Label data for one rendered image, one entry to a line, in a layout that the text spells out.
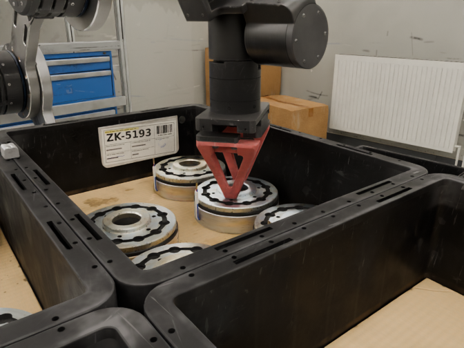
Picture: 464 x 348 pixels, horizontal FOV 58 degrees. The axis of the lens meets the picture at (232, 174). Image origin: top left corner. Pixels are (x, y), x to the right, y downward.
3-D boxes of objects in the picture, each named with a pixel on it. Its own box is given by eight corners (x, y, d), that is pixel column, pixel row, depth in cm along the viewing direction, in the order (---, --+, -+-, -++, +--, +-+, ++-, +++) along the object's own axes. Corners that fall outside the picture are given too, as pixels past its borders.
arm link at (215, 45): (234, 1, 47) (195, 1, 43) (282, -1, 42) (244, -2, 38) (235, 64, 49) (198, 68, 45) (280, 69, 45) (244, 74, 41)
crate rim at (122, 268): (-7, 150, 51) (-11, 131, 50) (197, 117, 68) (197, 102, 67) (132, 333, 22) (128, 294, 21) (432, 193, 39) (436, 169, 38)
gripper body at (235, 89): (269, 117, 52) (271, 55, 49) (255, 139, 42) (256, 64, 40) (219, 114, 53) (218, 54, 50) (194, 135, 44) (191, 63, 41)
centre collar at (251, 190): (208, 188, 51) (208, 184, 51) (242, 181, 54) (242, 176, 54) (230, 203, 47) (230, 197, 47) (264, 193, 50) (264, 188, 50)
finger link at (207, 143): (266, 185, 52) (268, 111, 49) (256, 208, 46) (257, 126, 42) (214, 180, 54) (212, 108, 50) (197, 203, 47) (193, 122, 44)
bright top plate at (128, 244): (58, 227, 43) (57, 222, 43) (141, 199, 50) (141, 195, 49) (107, 266, 36) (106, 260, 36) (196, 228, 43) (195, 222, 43)
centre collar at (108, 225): (93, 223, 43) (92, 217, 42) (134, 208, 46) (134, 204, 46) (118, 240, 39) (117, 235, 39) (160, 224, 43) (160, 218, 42)
